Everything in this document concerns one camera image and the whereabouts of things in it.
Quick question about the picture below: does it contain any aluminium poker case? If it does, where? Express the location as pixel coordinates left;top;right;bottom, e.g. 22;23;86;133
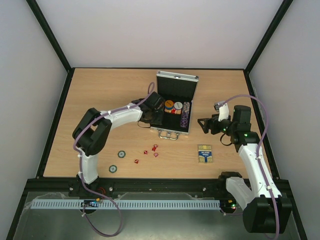
151;70;199;141

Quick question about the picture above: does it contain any green poker chip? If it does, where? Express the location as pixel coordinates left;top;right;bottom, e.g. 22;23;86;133
117;150;126;158
108;165;118;173

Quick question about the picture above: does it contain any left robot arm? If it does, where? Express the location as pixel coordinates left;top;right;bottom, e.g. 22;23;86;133
72;91;165;185

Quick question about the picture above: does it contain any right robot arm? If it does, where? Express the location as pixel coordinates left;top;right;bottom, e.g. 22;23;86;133
197;104;292;235

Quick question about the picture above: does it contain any orange dealer button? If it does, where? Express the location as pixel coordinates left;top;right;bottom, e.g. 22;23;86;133
164;100;175;110

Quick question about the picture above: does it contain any purple chip stack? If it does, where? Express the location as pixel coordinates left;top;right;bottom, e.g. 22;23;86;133
180;102;191;128

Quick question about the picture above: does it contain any playing card box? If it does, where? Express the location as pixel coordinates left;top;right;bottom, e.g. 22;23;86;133
197;144;213;163

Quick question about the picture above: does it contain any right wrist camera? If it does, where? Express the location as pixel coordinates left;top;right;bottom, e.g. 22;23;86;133
214;101;230;122

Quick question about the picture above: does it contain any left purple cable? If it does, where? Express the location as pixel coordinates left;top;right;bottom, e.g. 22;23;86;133
72;81;155;238

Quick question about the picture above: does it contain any purple cable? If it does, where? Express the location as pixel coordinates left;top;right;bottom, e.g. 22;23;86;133
219;94;281;240
72;81;155;238

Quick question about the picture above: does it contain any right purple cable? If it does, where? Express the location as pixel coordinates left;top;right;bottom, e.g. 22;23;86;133
219;94;281;240

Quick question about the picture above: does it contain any grey slotted cable duct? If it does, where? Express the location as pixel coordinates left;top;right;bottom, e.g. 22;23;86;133
30;199;221;210

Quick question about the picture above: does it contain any black frame rail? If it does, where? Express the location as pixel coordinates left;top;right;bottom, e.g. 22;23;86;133
24;177;291;198

